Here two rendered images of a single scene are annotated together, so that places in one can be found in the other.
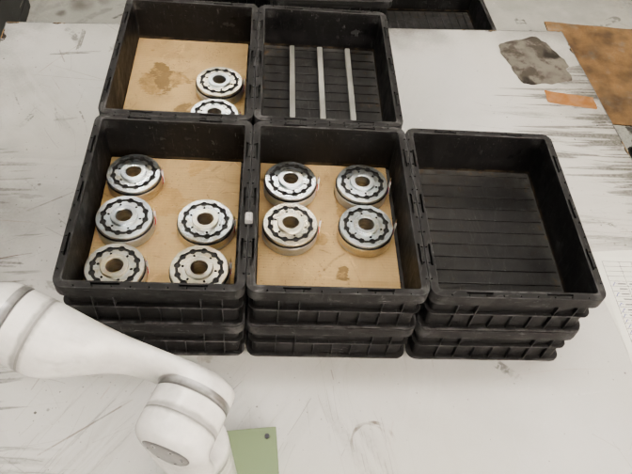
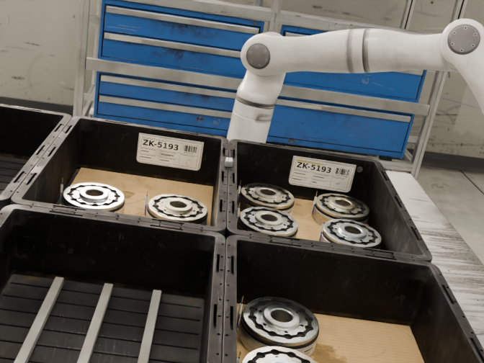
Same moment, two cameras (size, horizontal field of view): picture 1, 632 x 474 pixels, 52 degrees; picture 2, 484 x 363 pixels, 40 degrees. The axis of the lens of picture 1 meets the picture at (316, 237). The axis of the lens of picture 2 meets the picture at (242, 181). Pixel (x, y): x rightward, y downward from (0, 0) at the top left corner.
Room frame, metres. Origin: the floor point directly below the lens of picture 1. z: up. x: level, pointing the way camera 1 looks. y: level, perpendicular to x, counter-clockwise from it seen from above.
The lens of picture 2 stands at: (1.76, 0.21, 1.35)
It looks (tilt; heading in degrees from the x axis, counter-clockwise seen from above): 23 degrees down; 184
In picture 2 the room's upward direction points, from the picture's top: 10 degrees clockwise
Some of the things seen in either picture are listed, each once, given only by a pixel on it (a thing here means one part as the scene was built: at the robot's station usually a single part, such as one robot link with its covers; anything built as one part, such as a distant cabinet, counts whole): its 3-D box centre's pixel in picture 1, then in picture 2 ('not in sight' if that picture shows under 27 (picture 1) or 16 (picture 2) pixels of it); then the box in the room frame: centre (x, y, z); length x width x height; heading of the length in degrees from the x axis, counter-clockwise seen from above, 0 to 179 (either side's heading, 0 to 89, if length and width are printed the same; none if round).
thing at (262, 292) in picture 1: (333, 204); (137, 171); (0.78, -0.02, 0.92); 0.40 x 0.30 x 0.02; 8
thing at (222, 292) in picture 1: (164, 197); (315, 196); (0.74, 0.27, 0.92); 0.40 x 0.30 x 0.02; 8
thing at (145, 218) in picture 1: (124, 217); (351, 233); (0.73, 0.35, 0.86); 0.10 x 0.10 x 0.01
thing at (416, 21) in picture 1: (424, 46); not in sight; (2.18, -0.31, 0.31); 0.40 x 0.30 x 0.34; 102
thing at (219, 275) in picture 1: (198, 269); (267, 195); (0.64, 0.19, 0.86); 0.10 x 0.10 x 0.01
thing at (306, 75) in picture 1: (323, 84); (83, 346); (1.18, 0.03, 0.87); 0.40 x 0.30 x 0.11; 8
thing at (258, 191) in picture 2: (198, 267); (267, 193); (0.64, 0.19, 0.86); 0.05 x 0.05 x 0.01
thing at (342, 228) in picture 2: (123, 215); (352, 231); (0.73, 0.35, 0.86); 0.05 x 0.05 x 0.01
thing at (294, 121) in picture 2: not in sight; (345, 95); (-1.32, 0.43, 0.60); 0.72 x 0.03 x 0.56; 102
